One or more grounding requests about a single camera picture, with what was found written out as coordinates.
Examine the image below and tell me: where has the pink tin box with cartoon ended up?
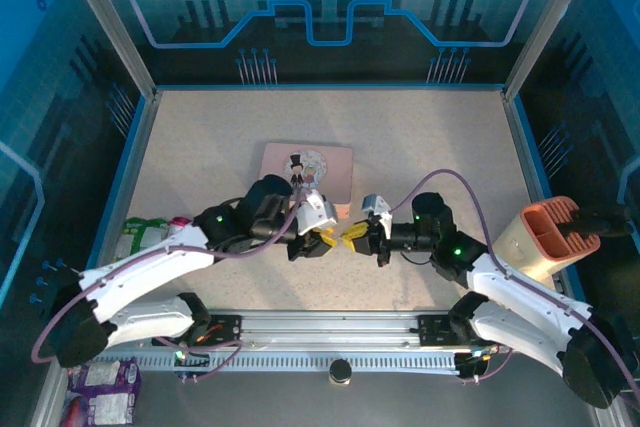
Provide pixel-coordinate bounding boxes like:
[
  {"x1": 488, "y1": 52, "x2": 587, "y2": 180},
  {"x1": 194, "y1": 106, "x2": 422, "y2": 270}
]
[{"x1": 258, "y1": 141, "x2": 355, "y2": 218}]

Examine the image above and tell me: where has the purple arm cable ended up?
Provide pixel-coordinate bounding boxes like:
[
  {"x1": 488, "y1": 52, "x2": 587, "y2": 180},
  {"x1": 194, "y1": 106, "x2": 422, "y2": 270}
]
[
  {"x1": 389, "y1": 169, "x2": 626, "y2": 401},
  {"x1": 30, "y1": 189, "x2": 307, "y2": 366}
]

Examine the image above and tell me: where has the green snack packet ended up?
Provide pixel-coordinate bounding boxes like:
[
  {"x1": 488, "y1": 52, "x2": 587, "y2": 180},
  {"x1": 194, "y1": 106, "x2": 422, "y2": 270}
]
[{"x1": 117, "y1": 216, "x2": 174, "y2": 262}]

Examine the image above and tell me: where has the black round knob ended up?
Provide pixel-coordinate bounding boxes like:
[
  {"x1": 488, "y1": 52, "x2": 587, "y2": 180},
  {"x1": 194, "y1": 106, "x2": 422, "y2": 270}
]
[{"x1": 328, "y1": 358, "x2": 353, "y2": 388}]

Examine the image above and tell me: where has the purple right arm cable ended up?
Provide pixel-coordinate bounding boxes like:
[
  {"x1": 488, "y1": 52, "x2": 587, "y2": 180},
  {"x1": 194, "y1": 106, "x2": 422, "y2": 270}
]
[{"x1": 389, "y1": 169, "x2": 626, "y2": 401}]

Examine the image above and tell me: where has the black tool handle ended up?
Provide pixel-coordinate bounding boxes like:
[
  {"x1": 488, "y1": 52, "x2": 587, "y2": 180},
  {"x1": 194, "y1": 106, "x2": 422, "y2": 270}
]
[{"x1": 562, "y1": 204, "x2": 635, "y2": 239}]

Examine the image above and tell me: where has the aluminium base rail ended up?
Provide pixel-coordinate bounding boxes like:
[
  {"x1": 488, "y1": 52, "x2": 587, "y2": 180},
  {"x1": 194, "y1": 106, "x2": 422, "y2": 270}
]
[{"x1": 199, "y1": 310, "x2": 471, "y2": 349}]

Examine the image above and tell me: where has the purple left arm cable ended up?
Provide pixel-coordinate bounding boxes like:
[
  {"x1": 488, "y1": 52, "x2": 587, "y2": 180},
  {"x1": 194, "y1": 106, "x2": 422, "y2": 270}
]
[{"x1": 30, "y1": 189, "x2": 307, "y2": 366}]

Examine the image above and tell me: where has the white slotted cable duct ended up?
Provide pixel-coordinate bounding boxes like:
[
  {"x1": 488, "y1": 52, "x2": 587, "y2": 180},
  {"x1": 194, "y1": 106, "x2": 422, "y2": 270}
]
[{"x1": 94, "y1": 350, "x2": 462, "y2": 374}]

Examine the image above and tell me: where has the aluminium frame post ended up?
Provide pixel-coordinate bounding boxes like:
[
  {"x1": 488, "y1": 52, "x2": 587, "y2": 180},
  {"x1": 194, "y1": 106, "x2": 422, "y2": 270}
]
[
  {"x1": 54, "y1": 0, "x2": 161, "y2": 99},
  {"x1": 502, "y1": 0, "x2": 601, "y2": 101}
]

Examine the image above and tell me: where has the beige holder with orange rim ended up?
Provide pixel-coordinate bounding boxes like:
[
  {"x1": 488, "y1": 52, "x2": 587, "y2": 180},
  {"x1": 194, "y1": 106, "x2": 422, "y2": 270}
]
[{"x1": 492, "y1": 195, "x2": 602, "y2": 282}]

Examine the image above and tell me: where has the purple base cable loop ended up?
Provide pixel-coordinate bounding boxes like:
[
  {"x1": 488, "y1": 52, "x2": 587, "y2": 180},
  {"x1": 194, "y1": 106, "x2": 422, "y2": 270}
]
[
  {"x1": 458, "y1": 346, "x2": 516, "y2": 384},
  {"x1": 172, "y1": 338, "x2": 246, "y2": 384}
]

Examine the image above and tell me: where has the purple snack packet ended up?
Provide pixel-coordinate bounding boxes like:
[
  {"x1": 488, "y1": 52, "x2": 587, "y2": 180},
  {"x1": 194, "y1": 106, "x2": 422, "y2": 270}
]
[{"x1": 62, "y1": 358, "x2": 143, "y2": 427}]

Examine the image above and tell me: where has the aluminium side frame rail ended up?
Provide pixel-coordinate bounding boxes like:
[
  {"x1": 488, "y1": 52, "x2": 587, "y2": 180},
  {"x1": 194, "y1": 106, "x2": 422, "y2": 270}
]
[
  {"x1": 87, "y1": 89, "x2": 161, "y2": 273},
  {"x1": 502, "y1": 89, "x2": 589, "y2": 311}
]

